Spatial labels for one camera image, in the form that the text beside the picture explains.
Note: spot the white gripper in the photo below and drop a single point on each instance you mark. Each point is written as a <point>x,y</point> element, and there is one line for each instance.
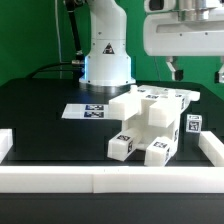
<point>165,35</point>

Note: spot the white tagged cube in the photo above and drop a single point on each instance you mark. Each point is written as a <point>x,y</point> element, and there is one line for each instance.
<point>193,123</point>

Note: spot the white left fence wall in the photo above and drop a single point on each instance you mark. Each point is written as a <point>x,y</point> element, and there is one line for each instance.
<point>6,142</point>

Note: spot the white chair back part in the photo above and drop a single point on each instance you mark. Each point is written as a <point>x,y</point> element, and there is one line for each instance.
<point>157,106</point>

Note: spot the white paper tag sheet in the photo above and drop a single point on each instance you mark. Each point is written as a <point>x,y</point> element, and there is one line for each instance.
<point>85,111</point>

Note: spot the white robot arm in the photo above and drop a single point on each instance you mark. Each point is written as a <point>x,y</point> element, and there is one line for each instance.
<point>107,64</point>

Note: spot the white front fence wall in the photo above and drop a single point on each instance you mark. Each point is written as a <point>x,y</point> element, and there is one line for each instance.
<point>106,179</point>

